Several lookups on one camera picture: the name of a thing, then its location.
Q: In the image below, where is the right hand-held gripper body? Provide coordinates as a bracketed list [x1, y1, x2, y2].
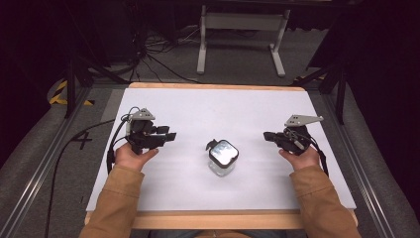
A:
[276, 114, 325, 157]

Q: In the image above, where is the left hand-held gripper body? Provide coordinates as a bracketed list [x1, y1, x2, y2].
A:
[125, 107, 165, 156]

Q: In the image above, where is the clear square jar black lid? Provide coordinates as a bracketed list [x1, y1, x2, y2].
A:
[205, 138, 240, 178]

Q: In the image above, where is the person's right hand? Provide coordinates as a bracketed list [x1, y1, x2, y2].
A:
[278, 146, 321, 172]

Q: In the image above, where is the person's left hand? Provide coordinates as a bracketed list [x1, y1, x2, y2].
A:
[114, 142, 159, 173]

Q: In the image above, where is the white table mat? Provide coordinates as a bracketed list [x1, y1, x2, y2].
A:
[85, 86, 358, 212]

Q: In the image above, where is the black tripod stand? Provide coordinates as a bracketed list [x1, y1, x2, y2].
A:
[292, 62, 348, 126]
[63, 49, 131, 119]

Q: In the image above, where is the yellow black hazard tape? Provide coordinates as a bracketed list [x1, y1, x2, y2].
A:
[49, 79, 95, 107]

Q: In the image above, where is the white metal stand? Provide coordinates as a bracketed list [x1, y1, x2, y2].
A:
[196, 4, 291, 78]

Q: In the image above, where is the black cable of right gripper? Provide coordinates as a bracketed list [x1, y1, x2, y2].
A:
[284, 127, 330, 178]

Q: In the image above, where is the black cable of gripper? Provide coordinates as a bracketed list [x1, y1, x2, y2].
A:
[284, 127, 330, 178]
[44, 106, 141, 238]

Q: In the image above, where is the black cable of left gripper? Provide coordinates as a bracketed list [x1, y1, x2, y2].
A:
[44, 106, 141, 238]

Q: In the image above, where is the bundle of floor cables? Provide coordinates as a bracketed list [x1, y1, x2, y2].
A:
[112, 23, 259, 85]

